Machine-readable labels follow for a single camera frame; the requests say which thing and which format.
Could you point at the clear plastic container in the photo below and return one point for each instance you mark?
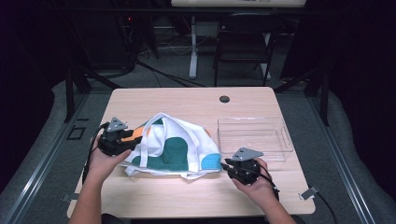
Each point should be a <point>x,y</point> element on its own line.
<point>253,137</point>

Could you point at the black metal stand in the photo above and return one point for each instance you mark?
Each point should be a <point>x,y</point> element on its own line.
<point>70,93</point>
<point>325,93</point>

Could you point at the person's left hand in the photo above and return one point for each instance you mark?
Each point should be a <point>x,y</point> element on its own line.
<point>104,165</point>

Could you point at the black folding chair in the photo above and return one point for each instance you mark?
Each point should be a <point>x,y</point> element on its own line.
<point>246,40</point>

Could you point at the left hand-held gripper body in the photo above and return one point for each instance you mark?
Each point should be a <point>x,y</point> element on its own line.
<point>113,141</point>

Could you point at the grey table-edge bracket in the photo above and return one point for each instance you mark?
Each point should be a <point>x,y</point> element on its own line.
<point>308,193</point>
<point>70,197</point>

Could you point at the white desk leg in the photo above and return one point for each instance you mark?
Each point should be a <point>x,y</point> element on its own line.
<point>193,59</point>

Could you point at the person's right hand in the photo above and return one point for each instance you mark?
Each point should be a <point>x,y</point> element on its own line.
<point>260,189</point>

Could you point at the white teal orange garment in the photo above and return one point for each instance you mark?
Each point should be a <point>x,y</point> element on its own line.
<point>174,146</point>

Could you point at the black table grommet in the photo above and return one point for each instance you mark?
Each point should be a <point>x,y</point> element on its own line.
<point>224,99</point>

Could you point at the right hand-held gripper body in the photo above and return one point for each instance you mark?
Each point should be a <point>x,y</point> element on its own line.
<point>246,169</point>

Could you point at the person's dark clothing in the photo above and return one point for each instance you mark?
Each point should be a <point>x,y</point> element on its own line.
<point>112,219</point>

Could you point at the dark equipment with red light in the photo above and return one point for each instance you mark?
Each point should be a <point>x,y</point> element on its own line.
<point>106,40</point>

